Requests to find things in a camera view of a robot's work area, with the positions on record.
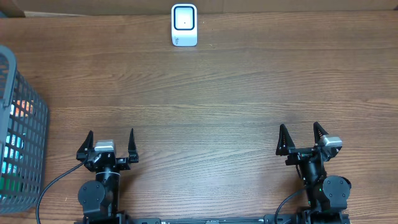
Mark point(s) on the white barcode scanner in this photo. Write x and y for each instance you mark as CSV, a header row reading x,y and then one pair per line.
x,y
184,25

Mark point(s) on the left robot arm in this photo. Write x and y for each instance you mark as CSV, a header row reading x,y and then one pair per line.
x,y
99,198

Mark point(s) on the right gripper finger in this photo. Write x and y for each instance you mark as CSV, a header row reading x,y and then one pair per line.
x,y
285,143
319,133

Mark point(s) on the teal wet wipes pack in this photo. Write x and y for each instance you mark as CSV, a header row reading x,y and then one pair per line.
x,y
10,153

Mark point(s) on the grey plastic mesh basket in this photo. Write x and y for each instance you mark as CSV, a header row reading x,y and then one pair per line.
x,y
24,132

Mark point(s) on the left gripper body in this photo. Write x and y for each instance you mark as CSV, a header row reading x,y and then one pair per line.
x,y
123,165

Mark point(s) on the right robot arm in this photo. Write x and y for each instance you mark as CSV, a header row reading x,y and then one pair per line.
x,y
327,195

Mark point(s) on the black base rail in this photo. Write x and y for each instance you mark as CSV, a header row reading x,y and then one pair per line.
x,y
266,219

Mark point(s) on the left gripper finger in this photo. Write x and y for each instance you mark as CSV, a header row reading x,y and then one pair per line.
x,y
88,142
132,149

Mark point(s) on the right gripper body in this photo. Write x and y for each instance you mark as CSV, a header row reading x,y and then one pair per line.
x,y
298,155

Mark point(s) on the orange tissue pack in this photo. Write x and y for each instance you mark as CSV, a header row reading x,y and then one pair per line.
x,y
22,108

